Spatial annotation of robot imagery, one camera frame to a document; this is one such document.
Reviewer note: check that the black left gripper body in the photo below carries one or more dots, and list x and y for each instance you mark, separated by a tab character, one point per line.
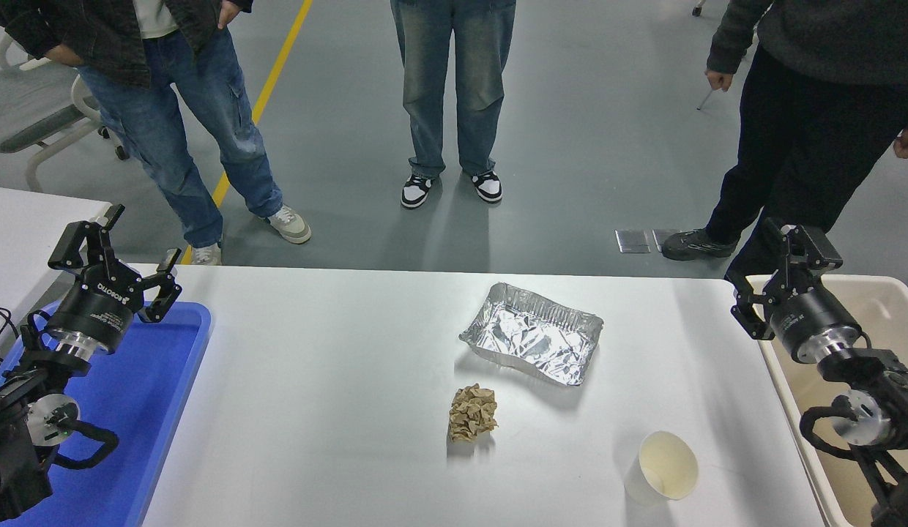
95	307

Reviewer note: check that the blue plastic tray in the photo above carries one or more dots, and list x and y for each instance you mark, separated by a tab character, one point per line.
154	395

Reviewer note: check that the white paper cup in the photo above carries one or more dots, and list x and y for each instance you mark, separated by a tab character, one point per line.
666	465

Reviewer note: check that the foil tray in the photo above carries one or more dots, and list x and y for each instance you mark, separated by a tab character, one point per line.
531	337

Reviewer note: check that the metal floor plate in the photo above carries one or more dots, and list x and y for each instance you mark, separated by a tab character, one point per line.
663	236
633	241

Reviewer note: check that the person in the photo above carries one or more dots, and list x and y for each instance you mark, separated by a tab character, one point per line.
805	132
454	80
176	110

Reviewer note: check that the grey office chair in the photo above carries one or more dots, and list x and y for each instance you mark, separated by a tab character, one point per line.
29	102

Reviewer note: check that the person's right hand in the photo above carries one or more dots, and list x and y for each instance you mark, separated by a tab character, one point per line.
720	80
64	55

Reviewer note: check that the large pale bin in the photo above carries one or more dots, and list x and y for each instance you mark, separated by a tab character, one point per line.
893	315

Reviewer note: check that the tan paper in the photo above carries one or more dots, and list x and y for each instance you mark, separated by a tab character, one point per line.
472	413

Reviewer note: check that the white leg with caster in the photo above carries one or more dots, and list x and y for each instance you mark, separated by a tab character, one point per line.
698	9

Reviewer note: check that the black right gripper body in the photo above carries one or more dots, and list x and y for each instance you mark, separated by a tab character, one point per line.
805	318

